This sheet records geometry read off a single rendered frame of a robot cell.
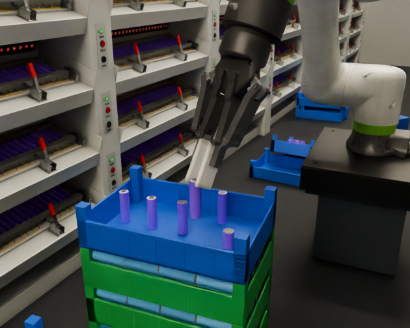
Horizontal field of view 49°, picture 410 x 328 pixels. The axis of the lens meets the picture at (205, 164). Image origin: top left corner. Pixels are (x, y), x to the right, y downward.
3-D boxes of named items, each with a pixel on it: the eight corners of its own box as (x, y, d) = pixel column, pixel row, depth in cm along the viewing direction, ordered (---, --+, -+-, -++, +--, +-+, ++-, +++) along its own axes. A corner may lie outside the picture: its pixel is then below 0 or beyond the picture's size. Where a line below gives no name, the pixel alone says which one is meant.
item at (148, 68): (205, 66, 187) (215, 33, 180) (112, 96, 137) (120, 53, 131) (165, 47, 193) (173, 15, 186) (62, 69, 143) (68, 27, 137)
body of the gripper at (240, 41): (286, 47, 67) (264, 107, 68) (246, 42, 74) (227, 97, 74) (253, 28, 62) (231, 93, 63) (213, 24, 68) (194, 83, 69)
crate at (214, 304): (273, 260, 89) (274, 224, 86) (243, 328, 72) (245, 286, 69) (138, 232, 99) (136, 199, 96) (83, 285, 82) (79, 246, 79)
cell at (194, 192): (202, 215, 72) (202, 177, 70) (198, 220, 71) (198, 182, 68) (192, 213, 73) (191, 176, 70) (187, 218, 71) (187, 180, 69)
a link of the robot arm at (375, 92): (345, 119, 146) (353, 59, 138) (398, 125, 140) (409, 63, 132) (339, 131, 135) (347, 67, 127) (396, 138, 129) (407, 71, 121)
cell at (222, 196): (228, 220, 87) (228, 190, 84) (224, 225, 85) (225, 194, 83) (218, 218, 87) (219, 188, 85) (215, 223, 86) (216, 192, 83)
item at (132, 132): (205, 110, 194) (215, 81, 188) (117, 155, 145) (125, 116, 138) (166, 91, 200) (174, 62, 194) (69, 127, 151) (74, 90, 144)
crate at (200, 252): (274, 224, 86) (277, 186, 83) (244, 286, 69) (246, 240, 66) (136, 199, 96) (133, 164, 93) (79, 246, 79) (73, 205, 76)
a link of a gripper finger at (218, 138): (246, 78, 69) (253, 79, 68) (227, 148, 70) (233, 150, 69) (229, 69, 67) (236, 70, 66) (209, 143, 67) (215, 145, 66)
